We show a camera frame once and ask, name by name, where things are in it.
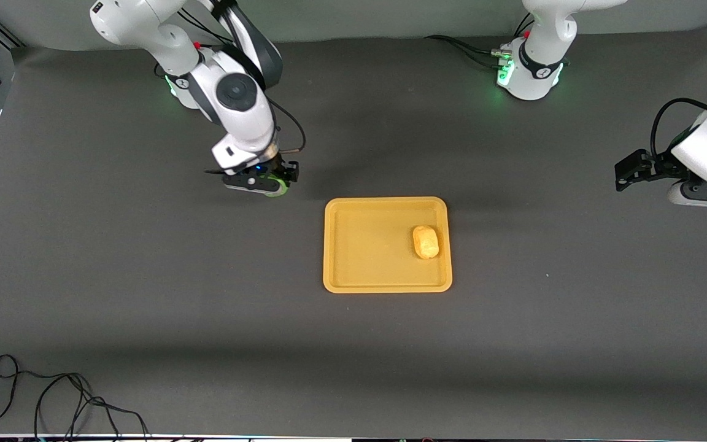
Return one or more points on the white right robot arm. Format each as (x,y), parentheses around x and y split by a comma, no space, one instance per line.
(237,116)

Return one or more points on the green apple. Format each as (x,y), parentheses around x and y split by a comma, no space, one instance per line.
(278,189)

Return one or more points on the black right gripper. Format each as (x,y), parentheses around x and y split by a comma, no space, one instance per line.
(284,169)

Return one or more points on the dark grey table mat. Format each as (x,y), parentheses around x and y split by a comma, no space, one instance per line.
(206,337)

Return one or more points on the yellow potato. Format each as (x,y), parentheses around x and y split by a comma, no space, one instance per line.
(426,241)

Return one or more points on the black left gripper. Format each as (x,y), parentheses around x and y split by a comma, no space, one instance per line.
(660,164)

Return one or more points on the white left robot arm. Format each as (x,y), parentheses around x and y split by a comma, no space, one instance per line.
(534,80)

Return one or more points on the yellow plastic tray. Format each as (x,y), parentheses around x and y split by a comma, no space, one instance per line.
(372,245)

